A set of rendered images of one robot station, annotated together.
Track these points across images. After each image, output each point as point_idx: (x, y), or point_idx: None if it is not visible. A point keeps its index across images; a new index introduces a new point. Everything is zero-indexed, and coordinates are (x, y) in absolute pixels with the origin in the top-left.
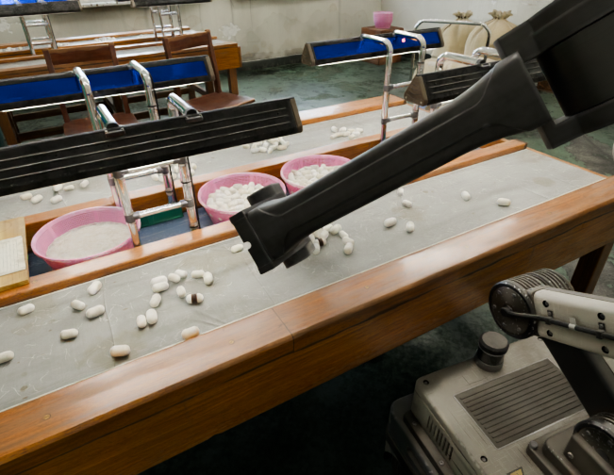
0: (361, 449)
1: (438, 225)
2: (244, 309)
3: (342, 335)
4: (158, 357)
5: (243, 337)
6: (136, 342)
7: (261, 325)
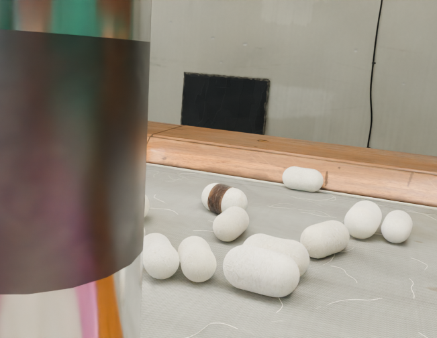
0: None
1: None
2: (164, 174)
3: None
4: (391, 163)
5: (241, 137)
6: (425, 224)
7: (199, 134)
